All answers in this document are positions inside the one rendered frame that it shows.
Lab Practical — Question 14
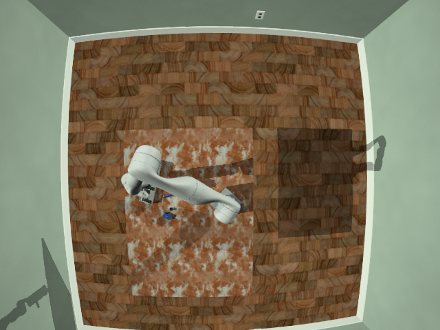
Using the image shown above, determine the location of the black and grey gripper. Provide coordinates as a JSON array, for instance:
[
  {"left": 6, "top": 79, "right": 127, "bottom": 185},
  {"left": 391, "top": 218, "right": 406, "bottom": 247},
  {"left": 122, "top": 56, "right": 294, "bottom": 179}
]
[{"left": 136, "top": 184, "right": 151, "bottom": 199}]

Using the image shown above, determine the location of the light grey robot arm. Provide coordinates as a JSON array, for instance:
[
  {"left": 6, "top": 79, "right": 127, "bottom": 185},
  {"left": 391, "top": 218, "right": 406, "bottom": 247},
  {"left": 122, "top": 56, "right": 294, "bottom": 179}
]
[{"left": 121, "top": 145, "right": 241, "bottom": 224}]

